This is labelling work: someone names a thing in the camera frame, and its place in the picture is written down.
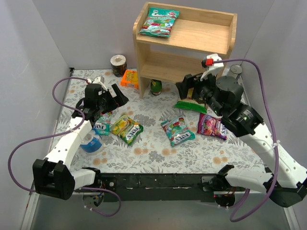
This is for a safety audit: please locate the yellow green Fox's candy bag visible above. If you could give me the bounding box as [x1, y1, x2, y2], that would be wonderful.
[110, 114, 143, 146]

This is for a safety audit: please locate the teal Fox's candy bag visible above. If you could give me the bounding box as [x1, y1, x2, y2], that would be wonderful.
[161, 116, 195, 147]
[139, 7, 180, 37]

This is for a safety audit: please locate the teal Fox's bag near left arm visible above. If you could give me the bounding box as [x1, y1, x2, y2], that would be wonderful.
[93, 112, 112, 136]

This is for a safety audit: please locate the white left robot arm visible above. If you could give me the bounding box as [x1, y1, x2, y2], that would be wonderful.
[33, 83, 129, 200]

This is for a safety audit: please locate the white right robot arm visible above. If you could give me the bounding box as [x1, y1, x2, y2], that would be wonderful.
[176, 74, 307, 207]

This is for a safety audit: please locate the orange candy box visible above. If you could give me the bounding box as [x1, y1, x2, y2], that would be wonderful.
[120, 69, 139, 89]

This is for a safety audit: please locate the purple Fox's candy bag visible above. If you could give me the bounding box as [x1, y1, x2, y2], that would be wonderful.
[197, 113, 227, 140]

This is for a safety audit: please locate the wooden two-tier shelf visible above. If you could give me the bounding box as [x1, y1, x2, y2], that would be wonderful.
[133, 2, 237, 97]

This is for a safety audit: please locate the green cassava chips bag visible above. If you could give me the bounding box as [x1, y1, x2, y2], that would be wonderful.
[174, 88, 207, 114]

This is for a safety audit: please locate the green glass bottle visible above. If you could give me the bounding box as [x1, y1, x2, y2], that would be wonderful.
[150, 79, 162, 96]

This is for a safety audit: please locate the metal tin can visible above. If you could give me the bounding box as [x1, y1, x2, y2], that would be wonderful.
[228, 64, 243, 80]

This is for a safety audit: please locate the dark tape roll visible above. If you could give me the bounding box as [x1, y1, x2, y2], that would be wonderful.
[110, 55, 127, 77]

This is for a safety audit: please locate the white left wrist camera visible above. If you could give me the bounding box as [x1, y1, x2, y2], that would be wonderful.
[86, 77, 107, 91]

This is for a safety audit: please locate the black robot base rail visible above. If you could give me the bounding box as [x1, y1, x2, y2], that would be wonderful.
[73, 171, 248, 208]

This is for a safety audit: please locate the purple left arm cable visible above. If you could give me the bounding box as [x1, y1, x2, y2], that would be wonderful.
[7, 77, 122, 217]

